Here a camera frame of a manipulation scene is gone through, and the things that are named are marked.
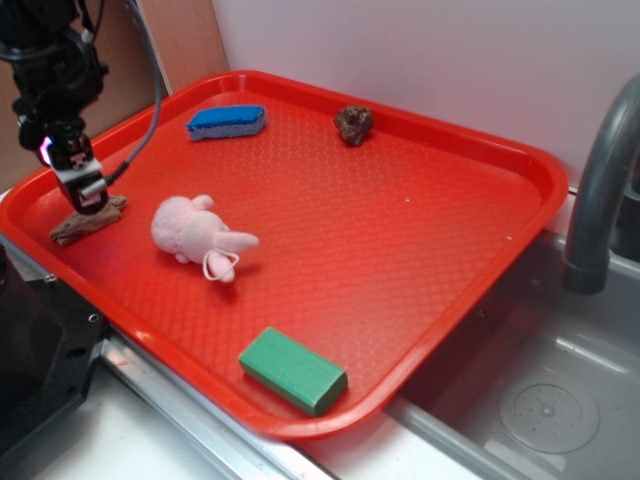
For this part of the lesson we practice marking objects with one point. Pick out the blue sponge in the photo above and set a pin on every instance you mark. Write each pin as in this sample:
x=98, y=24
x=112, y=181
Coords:
x=227, y=122

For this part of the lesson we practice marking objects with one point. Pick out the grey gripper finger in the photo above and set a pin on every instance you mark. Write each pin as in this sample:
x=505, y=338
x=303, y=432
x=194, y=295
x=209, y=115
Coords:
x=68, y=182
x=92, y=189

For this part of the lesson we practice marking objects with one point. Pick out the pink plush bunny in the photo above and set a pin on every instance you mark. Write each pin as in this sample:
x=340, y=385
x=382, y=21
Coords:
x=189, y=230

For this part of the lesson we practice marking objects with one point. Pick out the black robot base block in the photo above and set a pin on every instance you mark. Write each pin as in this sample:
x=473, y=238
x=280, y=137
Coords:
x=50, y=339

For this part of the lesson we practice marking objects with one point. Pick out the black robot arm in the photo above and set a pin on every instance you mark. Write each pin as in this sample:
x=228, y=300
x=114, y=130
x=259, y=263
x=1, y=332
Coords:
x=51, y=16

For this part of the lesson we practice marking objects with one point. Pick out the red plastic tray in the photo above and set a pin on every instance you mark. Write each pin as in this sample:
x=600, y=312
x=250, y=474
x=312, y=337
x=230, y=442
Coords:
x=368, y=256

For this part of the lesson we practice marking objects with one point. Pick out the brown rock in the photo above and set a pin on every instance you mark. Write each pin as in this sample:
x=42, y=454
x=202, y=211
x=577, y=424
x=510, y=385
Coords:
x=354, y=123

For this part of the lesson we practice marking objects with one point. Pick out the green rectangular block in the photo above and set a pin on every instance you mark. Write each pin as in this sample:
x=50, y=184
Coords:
x=295, y=373

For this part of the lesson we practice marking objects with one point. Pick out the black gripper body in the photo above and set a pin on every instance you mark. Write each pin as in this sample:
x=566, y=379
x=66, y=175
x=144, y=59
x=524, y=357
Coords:
x=58, y=75

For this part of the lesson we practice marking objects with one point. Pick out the brown wood chip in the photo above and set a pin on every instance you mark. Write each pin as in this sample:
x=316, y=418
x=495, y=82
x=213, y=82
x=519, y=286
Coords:
x=77, y=226

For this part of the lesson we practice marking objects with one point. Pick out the brown cardboard panel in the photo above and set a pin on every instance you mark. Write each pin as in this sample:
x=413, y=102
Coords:
x=187, y=44

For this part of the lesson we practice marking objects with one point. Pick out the grey faucet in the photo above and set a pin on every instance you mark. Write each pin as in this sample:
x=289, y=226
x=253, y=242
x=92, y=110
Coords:
x=605, y=217

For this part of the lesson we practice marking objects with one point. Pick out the grey toy sink basin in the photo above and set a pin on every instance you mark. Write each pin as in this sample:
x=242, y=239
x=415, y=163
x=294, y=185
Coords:
x=536, y=382

